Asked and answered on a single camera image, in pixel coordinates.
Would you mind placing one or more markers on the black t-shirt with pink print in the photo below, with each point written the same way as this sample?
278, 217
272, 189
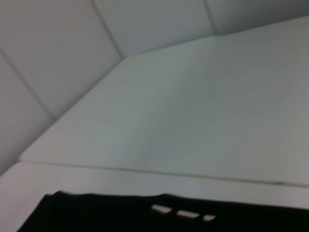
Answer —
120, 215

